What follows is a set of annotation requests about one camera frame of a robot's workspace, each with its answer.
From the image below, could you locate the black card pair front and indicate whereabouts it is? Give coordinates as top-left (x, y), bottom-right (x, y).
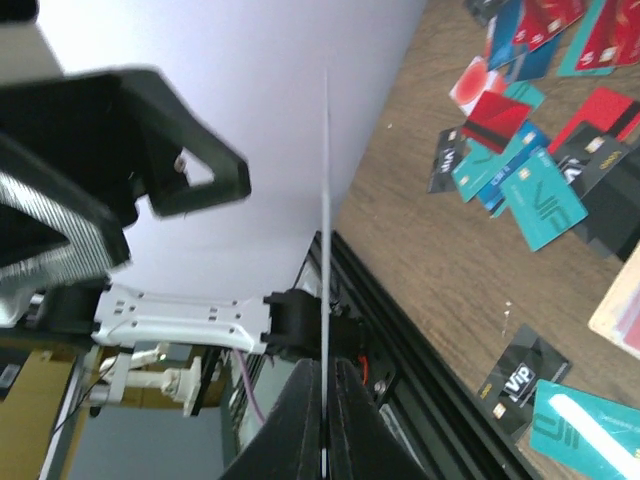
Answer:
top-left (478, 325), bottom-right (572, 443)

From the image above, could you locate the red striped back card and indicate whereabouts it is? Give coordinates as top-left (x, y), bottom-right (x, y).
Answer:
top-left (461, 91), bottom-right (532, 153)

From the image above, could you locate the beige leather card holder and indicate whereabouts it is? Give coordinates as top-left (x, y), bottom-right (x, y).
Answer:
top-left (588, 245), bottom-right (639, 359)

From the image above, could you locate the thin card edge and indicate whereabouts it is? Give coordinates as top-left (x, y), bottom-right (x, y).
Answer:
top-left (319, 69), bottom-right (333, 411)

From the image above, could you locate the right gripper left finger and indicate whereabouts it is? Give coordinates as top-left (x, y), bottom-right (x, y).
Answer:
top-left (222, 359), bottom-right (321, 480)

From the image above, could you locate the teal VIP card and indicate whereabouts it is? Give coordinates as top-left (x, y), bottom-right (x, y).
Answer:
top-left (500, 147), bottom-right (588, 252)

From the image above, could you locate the teal card front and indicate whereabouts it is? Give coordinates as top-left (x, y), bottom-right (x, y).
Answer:
top-left (530, 380), bottom-right (639, 479)

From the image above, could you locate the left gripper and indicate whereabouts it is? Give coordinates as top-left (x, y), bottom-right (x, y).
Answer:
top-left (1, 68), bottom-right (251, 295)

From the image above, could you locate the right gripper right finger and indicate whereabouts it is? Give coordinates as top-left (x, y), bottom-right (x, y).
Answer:
top-left (328, 359), bottom-right (427, 480)

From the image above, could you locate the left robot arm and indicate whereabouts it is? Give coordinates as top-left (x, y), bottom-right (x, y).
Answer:
top-left (1, 69), bottom-right (331, 359)

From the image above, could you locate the black front frame rail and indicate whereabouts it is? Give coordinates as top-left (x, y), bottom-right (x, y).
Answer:
top-left (329, 233), bottom-right (539, 479)

